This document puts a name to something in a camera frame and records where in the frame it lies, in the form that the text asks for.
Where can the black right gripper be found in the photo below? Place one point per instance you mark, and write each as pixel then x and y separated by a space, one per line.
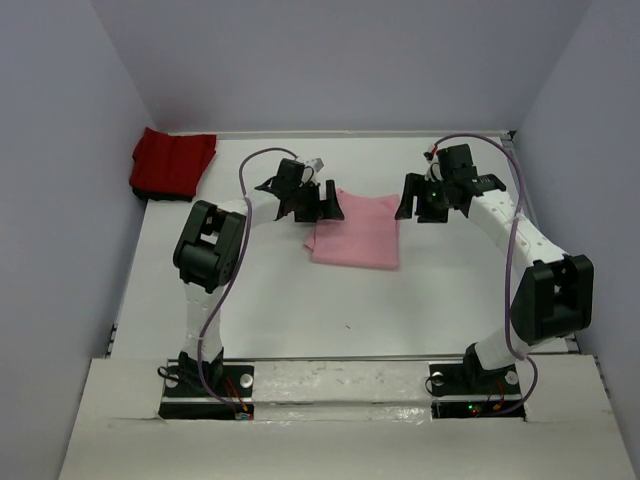
pixel 414 187

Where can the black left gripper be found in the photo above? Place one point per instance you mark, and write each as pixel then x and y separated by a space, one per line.
pixel 330 210

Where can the pink t shirt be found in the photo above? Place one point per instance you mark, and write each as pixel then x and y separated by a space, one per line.
pixel 368 236

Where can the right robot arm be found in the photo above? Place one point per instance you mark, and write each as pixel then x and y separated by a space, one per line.
pixel 548 293

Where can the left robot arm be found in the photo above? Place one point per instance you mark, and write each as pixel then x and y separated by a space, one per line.
pixel 212 246

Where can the red folded t shirt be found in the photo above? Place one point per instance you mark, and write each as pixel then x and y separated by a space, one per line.
pixel 169 167

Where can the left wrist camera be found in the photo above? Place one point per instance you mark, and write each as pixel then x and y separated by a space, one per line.
pixel 316 164

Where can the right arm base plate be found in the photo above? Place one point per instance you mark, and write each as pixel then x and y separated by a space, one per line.
pixel 454 397

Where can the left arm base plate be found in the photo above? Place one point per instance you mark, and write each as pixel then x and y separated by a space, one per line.
pixel 184 398

